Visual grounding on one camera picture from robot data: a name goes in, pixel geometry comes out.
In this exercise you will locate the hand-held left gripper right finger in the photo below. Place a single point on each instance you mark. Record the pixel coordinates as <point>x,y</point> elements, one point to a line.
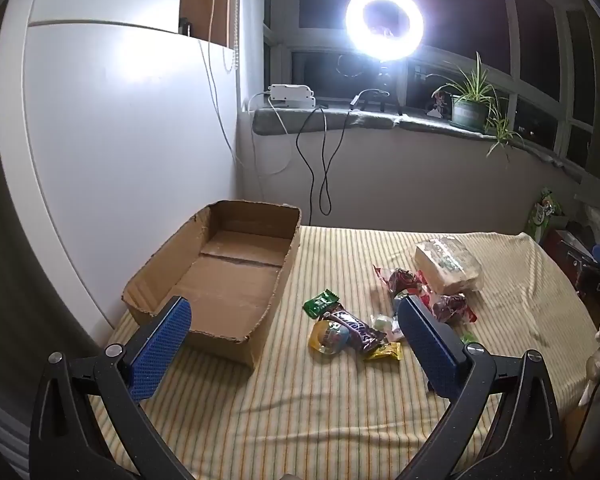
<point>425,345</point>

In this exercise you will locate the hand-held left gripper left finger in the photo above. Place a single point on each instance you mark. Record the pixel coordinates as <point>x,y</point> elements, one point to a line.
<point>160,350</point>

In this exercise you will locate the small pink candy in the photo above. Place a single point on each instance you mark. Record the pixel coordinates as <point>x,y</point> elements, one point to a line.
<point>396,330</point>

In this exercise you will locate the small yellow candy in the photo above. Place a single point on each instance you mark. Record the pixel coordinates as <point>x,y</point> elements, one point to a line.
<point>386,351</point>

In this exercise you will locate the pale green jelly candy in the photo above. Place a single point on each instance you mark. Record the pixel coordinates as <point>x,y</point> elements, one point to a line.
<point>381,321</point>

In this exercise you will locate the red-wrapped brown sweet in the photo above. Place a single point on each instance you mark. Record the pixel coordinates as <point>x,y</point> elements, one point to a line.
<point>402,282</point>
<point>452,307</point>

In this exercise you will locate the brown chocolate bar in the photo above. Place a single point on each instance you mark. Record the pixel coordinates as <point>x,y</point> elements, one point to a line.
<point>355,332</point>

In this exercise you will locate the cardboard box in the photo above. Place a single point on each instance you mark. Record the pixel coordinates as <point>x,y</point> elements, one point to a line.
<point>230,285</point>

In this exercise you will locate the tan egg-shaped capsule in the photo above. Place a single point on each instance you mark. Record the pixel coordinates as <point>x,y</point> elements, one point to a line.
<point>327,338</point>

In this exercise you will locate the green snack bag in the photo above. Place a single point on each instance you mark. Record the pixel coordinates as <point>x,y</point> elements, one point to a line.
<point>542,215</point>

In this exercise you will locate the clear-wrapped pale cake packet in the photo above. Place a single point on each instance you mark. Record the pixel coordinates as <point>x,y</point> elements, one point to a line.
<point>445,265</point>

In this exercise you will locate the green candy packet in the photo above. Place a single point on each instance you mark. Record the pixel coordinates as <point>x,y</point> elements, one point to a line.
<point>322,304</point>

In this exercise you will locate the yellow striped blanket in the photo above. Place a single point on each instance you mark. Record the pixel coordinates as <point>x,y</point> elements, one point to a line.
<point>305,400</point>

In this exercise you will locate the potted spider plant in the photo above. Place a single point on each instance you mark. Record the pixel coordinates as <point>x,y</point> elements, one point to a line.
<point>467,110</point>

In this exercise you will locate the white wardrobe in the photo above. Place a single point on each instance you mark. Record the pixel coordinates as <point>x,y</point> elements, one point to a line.
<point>130,135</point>

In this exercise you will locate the small figurine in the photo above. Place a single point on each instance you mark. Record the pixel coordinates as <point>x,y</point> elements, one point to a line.
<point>440,105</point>

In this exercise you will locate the black tripod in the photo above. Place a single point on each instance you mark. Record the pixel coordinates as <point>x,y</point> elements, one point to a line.
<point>382,85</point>

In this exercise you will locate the white power box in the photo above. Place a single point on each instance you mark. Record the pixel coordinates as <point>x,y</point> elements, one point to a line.
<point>292,95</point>

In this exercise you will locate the white window frame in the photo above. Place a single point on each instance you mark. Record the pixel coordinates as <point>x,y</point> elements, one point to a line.
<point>512,60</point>

